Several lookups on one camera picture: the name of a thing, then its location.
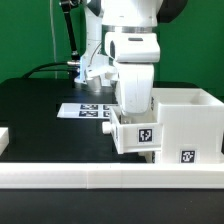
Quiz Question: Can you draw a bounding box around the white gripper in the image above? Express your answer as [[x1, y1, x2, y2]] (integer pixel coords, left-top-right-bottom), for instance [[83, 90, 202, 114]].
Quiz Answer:
[[115, 63, 154, 115]]

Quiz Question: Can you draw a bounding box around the white drawer box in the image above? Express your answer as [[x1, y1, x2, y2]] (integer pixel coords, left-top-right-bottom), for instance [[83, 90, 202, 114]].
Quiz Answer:
[[102, 106, 163, 154]]

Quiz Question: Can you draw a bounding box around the white drawer cabinet frame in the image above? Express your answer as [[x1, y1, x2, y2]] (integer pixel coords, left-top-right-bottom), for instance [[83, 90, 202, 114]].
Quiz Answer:
[[152, 88, 224, 164]]

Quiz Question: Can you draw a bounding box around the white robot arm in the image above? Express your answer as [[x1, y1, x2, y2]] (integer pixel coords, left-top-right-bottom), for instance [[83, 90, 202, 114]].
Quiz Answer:
[[82, 0, 188, 115]]

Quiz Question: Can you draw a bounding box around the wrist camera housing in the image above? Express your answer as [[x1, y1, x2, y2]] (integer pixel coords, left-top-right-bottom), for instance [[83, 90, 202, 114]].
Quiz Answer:
[[84, 65, 117, 92]]

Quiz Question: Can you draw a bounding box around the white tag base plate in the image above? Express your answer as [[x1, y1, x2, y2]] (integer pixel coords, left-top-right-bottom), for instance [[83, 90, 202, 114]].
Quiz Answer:
[[57, 103, 111, 119]]

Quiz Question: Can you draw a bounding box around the black cable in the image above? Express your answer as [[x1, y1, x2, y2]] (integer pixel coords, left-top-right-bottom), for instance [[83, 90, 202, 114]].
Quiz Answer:
[[22, 61, 81, 79]]

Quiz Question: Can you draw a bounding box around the white left fence wall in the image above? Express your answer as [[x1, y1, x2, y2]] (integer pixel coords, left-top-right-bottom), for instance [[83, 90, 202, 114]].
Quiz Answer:
[[0, 127, 9, 155]]

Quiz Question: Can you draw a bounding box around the white fence wall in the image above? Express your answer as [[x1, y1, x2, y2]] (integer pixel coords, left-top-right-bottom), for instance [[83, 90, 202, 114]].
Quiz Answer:
[[0, 163, 224, 189], [0, 127, 9, 155]]

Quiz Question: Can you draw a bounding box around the white front fence wall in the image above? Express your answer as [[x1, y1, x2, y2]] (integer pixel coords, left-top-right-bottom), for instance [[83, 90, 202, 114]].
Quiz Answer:
[[0, 163, 224, 189]]

